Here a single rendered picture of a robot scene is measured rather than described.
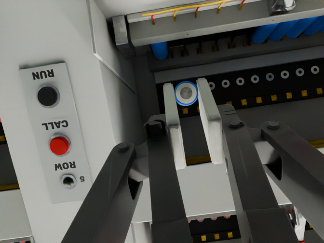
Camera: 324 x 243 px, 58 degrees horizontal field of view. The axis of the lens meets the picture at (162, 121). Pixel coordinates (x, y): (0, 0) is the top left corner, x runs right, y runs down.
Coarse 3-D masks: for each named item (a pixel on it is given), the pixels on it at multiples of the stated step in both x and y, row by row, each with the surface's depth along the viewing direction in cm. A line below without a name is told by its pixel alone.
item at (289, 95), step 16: (288, 64) 41; (304, 64) 40; (320, 64) 40; (192, 80) 41; (208, 80) 41; (272, 80) 41; (288, 80) 40; (304, 80) 40; (320, 80) 40; (160, 96) 42; (224, 96) 41; (240, 96) 41; (256, 96) 40; (272, 96) 40; (288, 96) 40; (304, 96) 40; (320, 96) 40; (160, 112) 42; (192, 112) 41
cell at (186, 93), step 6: (180, 84) 22; (186, 84) 22; (192, 84) 22; (174, 90) 22; (180, 90) 22; (186, 90) 21; (192, 90) 22; (180, 96) 22; (186, 96) 21; (192, 96) 22; (180, 102) 22; (186, 102) 22; (192, 102) 22
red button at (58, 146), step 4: (52, 140) 25; (56, 140) 25; (60, 140) 25; (64, 140) 25; (52, 144) 25; (56, 144) 25; (60, 144) 25; (64, 144) 25; (52, 148) 25; (56, 148) 25; (60, 148) 25; (64, 148) 25; (56, 152) 25; (60, 152) 25; (64, 152) 25
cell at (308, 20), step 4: (316, 16) 30; (300, 20) 32; (304, 20) 31; (308, 20) 31; (312, 20) 31; (296, 24) 33; (300, 24) 32; (304, 24) 32; (308, 24) 32; (292, 28) 34; (296, 28) 33; (300, 28) 33; (304, 28) 33; (288, 32) 35; (292, 32) 35; (296, 32) 34; (300, 32) 34; (288, 36) 36; (292, 36) 35; (296, 36) 35
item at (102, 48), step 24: (96, 0) 24; (120, 0) 25; (144, 0) 25; (168, 0) 26; (192, 0) 27; (96, 24) 24; (120, 24) 28; (96, 48) 23; (120, 48) 28; (144, 48) 38; (312, 48) 40; (120, 72) 31; (168, 72) 41; (192, 72) 41; (216, 72) 41
